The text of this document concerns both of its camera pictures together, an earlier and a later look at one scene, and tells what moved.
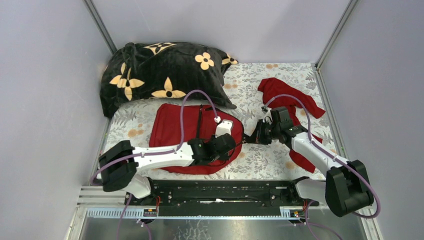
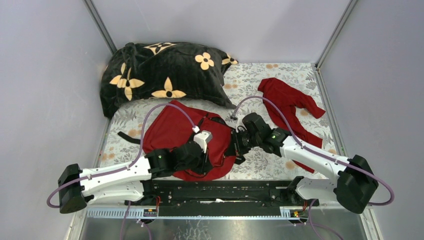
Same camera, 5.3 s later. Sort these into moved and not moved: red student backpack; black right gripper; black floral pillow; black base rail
Moved: red student backpack; black right gripper
Not moved: black floral pillow; black base rail
